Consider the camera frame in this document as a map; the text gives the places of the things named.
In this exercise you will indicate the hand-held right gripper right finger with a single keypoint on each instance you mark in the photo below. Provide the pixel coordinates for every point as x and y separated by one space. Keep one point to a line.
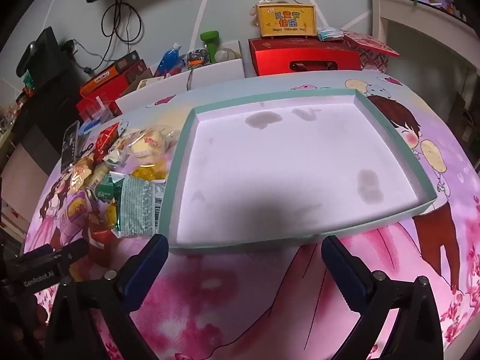
343 270

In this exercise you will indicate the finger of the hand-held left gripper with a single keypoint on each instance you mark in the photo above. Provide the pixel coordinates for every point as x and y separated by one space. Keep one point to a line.
73 251

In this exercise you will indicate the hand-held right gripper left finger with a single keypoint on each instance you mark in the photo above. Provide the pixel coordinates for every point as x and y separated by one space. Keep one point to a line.
148 270

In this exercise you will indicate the clear green-edged snack packet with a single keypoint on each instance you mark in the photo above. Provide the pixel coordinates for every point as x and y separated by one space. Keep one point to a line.
138 206

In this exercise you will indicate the dark green snack packet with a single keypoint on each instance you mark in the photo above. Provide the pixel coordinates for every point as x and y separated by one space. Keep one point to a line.
105 189

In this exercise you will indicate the pile of snack packets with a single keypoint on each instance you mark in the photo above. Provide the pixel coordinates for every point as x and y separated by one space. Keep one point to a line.
123 161

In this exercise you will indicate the teal-rimmed white cardboard tray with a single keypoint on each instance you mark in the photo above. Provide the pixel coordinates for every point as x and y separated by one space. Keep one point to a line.
281 165

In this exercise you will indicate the black smartphone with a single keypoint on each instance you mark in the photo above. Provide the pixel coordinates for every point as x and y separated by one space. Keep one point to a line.
70 146

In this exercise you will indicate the blue white pack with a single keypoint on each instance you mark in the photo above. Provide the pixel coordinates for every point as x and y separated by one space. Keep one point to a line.
90 127

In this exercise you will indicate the clear plastic box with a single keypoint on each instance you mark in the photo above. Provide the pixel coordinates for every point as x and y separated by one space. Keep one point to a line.
93 107

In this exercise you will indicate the plain red box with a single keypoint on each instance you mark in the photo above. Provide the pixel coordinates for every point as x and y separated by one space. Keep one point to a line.
114 108

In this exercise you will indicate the orange cardboard box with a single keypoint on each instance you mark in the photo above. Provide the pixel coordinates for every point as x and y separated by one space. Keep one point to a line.
99 78

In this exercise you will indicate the small cream carton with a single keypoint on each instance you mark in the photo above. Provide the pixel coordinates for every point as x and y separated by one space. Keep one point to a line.
150 83

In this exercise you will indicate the black electronic device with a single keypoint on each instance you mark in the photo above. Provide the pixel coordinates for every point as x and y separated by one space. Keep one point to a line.
37 52

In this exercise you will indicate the white cardboard storage box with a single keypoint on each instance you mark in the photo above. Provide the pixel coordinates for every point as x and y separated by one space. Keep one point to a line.
217 73

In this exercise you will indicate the blue water bottle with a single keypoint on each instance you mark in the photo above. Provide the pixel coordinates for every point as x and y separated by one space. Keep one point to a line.
168 60

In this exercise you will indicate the colourful toy bundle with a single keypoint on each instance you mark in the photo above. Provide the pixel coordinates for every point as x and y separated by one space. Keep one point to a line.
198 59

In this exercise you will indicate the large red gift box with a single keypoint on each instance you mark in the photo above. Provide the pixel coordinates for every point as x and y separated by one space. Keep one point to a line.
300 54

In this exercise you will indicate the red patterned paper box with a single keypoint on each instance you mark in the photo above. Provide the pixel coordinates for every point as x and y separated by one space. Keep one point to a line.
369 47

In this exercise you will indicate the light blue tissue pack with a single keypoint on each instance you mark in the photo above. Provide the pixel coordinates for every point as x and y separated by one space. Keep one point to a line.
329 33

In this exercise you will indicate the green dumbbell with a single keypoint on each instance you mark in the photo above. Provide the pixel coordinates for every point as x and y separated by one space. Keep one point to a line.
210 39

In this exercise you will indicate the white shelf unit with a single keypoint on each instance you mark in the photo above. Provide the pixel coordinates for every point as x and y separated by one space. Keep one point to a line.
378 26

